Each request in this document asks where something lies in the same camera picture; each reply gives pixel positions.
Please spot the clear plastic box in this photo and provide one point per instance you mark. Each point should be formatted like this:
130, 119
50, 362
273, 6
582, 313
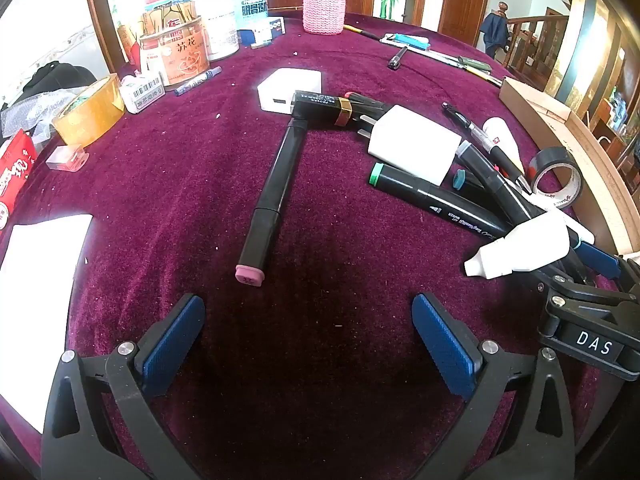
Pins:
67, 157

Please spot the yellow pen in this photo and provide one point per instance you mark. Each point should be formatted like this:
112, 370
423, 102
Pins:
485, 76

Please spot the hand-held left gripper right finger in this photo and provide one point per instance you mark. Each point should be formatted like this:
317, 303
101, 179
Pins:
445, 345

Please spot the small blue white box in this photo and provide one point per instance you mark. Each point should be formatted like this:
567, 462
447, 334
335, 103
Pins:
270, 27

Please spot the wooden stair railing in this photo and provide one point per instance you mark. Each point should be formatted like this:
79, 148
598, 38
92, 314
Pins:
535, 35

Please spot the pink-capped black marker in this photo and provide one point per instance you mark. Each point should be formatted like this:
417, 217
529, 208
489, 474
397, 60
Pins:
275, 180

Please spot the white can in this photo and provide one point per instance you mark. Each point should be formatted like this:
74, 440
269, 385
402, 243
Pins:
220, 30

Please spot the black and silver pen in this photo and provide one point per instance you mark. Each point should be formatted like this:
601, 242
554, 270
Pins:
475, 132

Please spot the white charger adapter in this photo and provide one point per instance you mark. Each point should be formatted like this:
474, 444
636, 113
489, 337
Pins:
415, 145

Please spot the white paper sheet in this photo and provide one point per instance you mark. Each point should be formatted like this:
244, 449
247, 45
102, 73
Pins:
35, 300

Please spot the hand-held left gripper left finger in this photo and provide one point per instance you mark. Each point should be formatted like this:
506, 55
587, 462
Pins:
172, 345

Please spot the teal-capped black marker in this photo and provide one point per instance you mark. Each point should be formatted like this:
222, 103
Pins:
459, 180

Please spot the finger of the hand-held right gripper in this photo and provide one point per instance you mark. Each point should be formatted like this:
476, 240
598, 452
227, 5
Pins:
555, 285
597, 260

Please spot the grey-capped black marker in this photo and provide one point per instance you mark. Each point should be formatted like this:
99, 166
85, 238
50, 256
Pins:
482, 172

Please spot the cardboard box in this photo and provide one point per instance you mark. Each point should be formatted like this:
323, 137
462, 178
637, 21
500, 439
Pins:
550, 120

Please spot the black cloth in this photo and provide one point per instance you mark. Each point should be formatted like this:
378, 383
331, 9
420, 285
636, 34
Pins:
55, 77

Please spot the green pen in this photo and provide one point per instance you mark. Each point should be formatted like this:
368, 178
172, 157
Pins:
475, 63

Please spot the red packet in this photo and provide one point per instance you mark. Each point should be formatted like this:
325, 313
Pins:
15, 175

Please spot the small white barcode box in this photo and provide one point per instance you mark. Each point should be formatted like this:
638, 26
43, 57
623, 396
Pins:
144, 92

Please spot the blue marker pen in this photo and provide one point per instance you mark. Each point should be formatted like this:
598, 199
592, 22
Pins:
197, 81

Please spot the dark blue jacket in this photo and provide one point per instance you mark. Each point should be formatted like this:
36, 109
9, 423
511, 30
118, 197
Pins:
495, 32

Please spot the red-capped black marker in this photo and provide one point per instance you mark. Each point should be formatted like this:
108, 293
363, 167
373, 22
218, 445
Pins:
350, 95

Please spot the black lipstick tube gold band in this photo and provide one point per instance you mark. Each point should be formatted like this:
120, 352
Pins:
320, 107

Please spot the wooden door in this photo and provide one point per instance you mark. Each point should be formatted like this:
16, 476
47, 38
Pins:
465, 0

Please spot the white glue bottle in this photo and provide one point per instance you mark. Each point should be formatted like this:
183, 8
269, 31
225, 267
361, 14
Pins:
520, 247

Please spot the red white carton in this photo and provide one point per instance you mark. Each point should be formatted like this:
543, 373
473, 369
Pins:
170, 7

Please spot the bubble wrap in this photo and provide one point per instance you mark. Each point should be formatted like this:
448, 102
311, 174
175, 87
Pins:
30, 115

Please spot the yellow packing tape roll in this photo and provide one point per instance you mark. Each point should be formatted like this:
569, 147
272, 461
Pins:
92, 110

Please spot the green-capped black marker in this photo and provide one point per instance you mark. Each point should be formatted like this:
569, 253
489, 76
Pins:
430, 197

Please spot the blue carton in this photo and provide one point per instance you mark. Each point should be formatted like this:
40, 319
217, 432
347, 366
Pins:
252, 5

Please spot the black tape roll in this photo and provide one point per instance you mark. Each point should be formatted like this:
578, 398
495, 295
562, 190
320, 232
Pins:
550, 159

